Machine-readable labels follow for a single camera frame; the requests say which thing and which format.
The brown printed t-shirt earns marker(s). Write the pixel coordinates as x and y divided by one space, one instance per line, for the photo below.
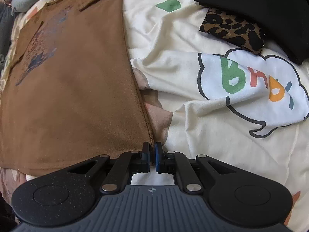
71 93

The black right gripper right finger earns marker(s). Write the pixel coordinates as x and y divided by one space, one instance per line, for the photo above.
235 195

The black folded garment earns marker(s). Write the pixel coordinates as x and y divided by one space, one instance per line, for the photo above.
283 21

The leopard print cloth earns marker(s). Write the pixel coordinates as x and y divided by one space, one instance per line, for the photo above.
245 34

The dark grey blanket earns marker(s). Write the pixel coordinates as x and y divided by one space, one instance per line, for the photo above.
7 18

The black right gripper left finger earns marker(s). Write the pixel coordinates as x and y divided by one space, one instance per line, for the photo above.
67 195

